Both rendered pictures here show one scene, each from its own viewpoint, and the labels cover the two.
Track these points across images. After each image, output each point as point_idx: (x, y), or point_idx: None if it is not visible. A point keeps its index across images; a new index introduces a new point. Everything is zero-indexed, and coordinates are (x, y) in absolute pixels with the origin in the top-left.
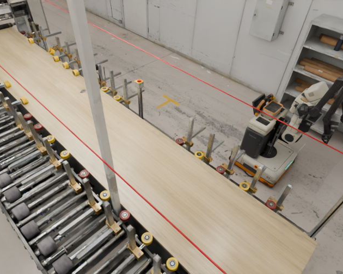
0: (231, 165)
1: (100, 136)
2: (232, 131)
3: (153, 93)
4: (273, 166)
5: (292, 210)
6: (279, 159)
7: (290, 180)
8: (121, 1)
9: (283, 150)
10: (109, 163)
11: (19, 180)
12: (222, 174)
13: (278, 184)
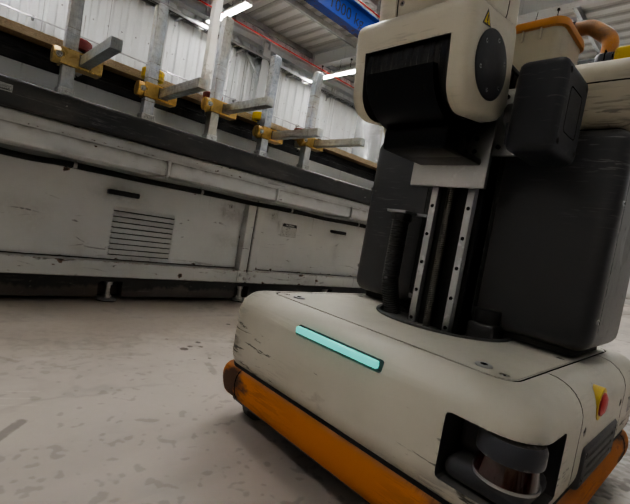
0: (212, 80)
1: (211, 9)
2: (628, 440)
3: None
4: (316, 300)
5: (33, 433)
6: (373, 321)
7: (117, 38)
8: None
9: (474, 351)
10: (206, 51)
11: None
12: (202, 98)
13: (253, 456)
